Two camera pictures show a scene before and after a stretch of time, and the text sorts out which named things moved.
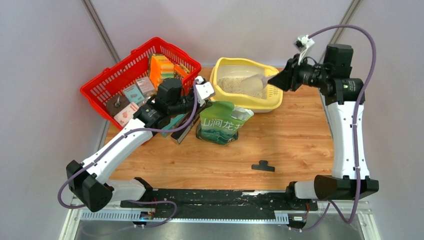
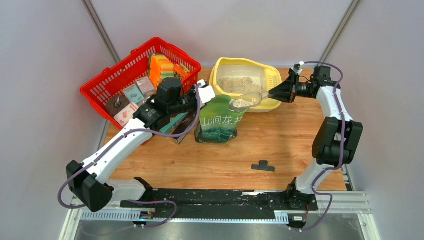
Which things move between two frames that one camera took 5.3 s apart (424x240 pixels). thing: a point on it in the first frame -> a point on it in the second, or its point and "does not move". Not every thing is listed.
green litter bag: x=220 y=121 does not move
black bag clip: x=263 y=165 does not move
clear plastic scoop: x=255 y=83 -> x=242 y=103
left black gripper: x=199 y=109 does not move
